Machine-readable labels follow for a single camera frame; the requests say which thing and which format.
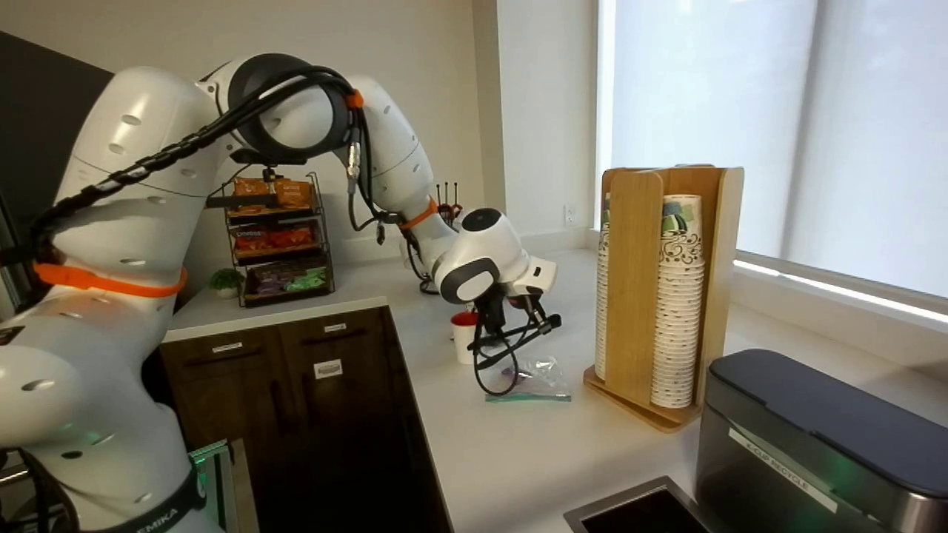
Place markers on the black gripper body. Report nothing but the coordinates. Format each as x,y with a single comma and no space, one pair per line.
523,303

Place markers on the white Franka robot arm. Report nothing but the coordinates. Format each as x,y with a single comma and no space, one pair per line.
119,149

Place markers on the wooden cup dispenser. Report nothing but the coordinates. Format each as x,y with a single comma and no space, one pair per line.
632,298

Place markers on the clear zip bag green seal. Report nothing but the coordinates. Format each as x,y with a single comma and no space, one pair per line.
537,384

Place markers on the white mug red inside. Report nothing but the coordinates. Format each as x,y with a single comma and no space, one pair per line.
464,343

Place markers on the dark stirrer holder with sticks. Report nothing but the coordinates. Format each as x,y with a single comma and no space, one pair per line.
449,209

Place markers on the stack of printed paper cups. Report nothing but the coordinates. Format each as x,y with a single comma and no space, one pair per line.
678,316

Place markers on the white cabinet label sticker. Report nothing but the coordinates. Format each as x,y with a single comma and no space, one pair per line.
328,368

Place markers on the steel sink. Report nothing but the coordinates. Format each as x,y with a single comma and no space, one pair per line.
640,520

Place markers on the dark wooden cabinet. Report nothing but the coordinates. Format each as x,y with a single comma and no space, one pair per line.
297,434

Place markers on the white window roller blind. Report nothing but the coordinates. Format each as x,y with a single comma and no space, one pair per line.
712,119

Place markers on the steel appliance black lid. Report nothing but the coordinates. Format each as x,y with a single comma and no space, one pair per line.
820,424

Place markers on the small green plant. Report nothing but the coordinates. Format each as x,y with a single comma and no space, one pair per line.
226,283

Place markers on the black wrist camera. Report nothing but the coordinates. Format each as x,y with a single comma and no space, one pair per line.
491,316

